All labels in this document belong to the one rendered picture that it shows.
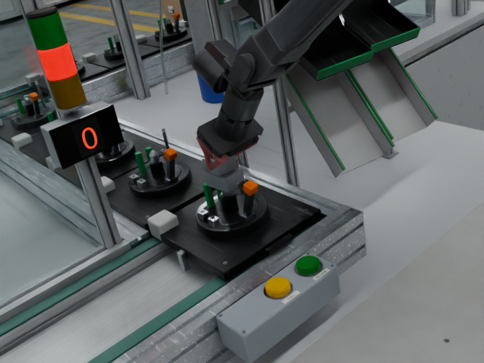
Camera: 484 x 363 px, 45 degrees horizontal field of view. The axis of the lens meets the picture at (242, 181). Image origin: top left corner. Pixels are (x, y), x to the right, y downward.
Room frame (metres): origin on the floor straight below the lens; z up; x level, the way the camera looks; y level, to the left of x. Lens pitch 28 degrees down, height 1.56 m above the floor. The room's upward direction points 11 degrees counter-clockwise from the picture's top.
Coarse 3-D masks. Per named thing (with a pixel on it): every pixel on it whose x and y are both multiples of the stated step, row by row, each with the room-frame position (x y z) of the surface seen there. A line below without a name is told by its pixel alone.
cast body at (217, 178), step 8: (232, 160) 0.96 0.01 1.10; (208, 168) 0.96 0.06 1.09; (216, 168) 0.94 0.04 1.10; (224, 168) 0.94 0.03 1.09; (232, 168) 0.95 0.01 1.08; (240, 168) 0.95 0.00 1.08; (208, 176) 0.96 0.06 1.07; (216, 176) 0.94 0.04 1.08; (224, 176) 0.93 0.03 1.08; (232, 176) 0.93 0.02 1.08; (240, 176) 0.94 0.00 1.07; (208, 184) 0.97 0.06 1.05; (216, 184) 0.95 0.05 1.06; (224, 184) 0.93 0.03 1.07; (232, 184) 0.93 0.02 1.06
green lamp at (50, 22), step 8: (48, 16) 0.93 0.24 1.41; (56, 16) 0.94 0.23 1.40; (32, 24) 0.93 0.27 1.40; (40, 24) 0.93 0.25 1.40; (48, 24) 0.93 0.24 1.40; (56, 24) 0.94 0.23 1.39; (32, 32) 0.94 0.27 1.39; (40, 32) 0.93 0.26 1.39; (48, 32) 0.93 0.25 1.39; (56, 32) 0.93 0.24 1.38; (64, 32) 0.95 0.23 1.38; (40, 40) 0.93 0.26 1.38; (48, 40) 0.93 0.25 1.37; (56, 40) 0.93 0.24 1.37; (64, 40) 0.94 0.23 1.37; (40, 48) 0.93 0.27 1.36; (48, 48) 0.93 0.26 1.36
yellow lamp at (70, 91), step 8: (48, 80) 0.94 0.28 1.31; (56, 80) 0.93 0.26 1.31; (64, 80) 0.93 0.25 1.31; (72, 80) 0.93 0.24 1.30; (80, 80) 0.96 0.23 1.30; (56, 88) 0.93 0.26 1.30; (64, 88) 0.93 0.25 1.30; (72, 88) 0.93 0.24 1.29; (80, 88) 0.94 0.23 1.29; (56, 96) 0.93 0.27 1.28; (64, 96) 0.93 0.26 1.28; (72, 96) 0.93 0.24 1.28; (80, 96) 0.94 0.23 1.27; (56, 104) 0.94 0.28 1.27; (64, 104) 0.93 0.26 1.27; (72, 104) 0.93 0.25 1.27; (80, 104) 0.94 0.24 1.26
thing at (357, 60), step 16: (240, 0) 1.24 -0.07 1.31; (256, 0) 1.18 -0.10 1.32; (288, 0) 1.26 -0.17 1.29; (256, 16) 1.19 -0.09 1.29; (336, 32) 1.16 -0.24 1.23; (352, 32) 1.13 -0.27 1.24; (320, 48) 1.11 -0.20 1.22; (336, 48) 1.11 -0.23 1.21; (352, 48) 1.11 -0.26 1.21; (368, 48) 1.08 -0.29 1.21; (304, 64) 1.06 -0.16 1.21; (320, 64) 1.07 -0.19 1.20; (336, 64) 1.04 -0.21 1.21; (352, 64) 1.06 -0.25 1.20; (320, 80) 1.03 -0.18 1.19
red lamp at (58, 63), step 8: (56, 48) 0.93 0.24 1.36; (64, 48) 0.94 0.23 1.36; (40, 56) 0.94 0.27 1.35; (48, 56) 0.93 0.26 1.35; (56, 56) 0.93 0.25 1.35; (64, 56) 0.93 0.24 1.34; (72, 56) 0.95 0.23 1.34; (48, 64) 0.93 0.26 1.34; (56, 64) 0.93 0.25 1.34; (64, 64) 0.93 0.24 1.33; (72, 64) 0.94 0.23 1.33; (48, 72) 0.93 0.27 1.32; (56, 72) 0.93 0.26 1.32; (64, 72) 0.93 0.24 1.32; (72, 72) 0.94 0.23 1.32
